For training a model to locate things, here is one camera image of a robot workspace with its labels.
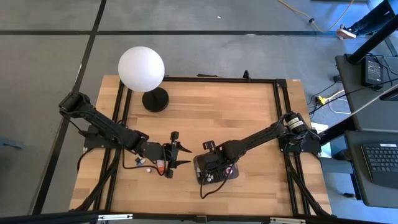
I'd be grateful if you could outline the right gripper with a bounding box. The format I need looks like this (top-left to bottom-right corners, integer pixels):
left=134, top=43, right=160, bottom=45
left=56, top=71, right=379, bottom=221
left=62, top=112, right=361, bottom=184
left=195, top=140, right=225, bottom=175

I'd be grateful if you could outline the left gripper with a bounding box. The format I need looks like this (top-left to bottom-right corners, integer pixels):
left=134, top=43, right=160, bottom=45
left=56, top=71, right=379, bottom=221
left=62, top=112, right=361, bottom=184
left=157, top=131, right=193, bottom=179

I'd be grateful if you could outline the smoky translucent plastic bin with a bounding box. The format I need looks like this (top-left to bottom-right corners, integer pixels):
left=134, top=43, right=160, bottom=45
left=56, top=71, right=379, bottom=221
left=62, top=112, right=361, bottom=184
left=192, top=153, right=240, bottom=187

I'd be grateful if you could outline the white globe table lamp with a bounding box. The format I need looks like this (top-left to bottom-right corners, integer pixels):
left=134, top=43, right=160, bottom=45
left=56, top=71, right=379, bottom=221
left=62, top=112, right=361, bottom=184
left=117, top=45, right=170, bottom=113

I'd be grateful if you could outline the black crossbar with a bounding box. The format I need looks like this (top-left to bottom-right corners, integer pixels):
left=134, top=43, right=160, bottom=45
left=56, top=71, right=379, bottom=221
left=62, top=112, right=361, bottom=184
left=0, top=210, right=398, bottom=224

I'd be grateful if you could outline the grey side desk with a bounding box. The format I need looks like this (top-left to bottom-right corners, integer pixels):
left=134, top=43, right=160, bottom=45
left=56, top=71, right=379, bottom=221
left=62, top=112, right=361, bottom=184
left=335, top=53, right=398, bottom=133
left=344, top=129, right=398, bottom=208

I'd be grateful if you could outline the blue floor object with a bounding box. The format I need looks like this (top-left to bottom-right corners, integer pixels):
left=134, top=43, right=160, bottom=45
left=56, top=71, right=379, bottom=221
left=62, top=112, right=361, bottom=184
left=0, top=136, right=25, bottom=151

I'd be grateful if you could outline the black keyboard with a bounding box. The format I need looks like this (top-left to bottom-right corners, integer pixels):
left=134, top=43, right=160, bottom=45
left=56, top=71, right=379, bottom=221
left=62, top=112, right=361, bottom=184
left=360, top=142, right=398, bottom=189

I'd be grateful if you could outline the person's shoe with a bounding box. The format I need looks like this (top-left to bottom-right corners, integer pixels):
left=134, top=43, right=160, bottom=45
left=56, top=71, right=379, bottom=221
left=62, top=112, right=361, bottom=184
left=335, top=24, right=358, bottom=40

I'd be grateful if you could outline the black power adapter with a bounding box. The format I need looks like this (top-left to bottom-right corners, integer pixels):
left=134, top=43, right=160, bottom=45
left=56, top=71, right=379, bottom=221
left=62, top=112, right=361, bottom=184
left=361, top=55, right=384, bottom=90

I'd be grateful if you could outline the black slanted pole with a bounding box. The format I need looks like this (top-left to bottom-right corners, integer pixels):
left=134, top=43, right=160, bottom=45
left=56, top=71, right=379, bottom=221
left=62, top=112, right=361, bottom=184
left=346, top=14, right=398, bottom=65

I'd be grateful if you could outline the person's leg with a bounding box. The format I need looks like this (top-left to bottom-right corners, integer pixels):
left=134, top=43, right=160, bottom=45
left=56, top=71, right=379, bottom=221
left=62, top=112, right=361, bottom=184
left=348, top=0, right=394, bottom=32

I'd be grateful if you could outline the black looping cable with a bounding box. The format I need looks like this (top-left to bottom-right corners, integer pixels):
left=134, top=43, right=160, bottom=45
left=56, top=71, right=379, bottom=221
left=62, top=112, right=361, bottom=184
left=200, top=169, right=237, bottom=200
left=121, top=148, right=165, bottom=177

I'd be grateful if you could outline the black aluminium table frame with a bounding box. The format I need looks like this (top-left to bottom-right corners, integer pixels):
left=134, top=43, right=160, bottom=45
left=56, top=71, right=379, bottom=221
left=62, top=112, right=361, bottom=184
left=70, top=76, right=333, bottom=218

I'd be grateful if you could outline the silver metal bracket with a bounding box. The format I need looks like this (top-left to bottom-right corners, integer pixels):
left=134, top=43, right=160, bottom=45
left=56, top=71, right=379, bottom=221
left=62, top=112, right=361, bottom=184
left=269, top=217, right=307, bottom=224
left=98, top=213, right=134, bottom=222

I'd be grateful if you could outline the yellow plug cable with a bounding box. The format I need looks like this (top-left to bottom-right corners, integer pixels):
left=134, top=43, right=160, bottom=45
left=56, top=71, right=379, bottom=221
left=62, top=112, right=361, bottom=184
left=316, top=90, right=346, bottom=106

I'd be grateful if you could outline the yellow floor cable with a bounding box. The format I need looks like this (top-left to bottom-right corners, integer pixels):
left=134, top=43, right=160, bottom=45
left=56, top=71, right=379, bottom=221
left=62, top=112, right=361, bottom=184
left=277, top=0, right=356, bottom=34

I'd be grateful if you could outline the white cable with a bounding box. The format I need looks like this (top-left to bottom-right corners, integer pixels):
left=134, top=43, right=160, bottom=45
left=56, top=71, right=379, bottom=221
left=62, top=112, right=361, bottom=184
left=328, top=82, right=398, bottom=118

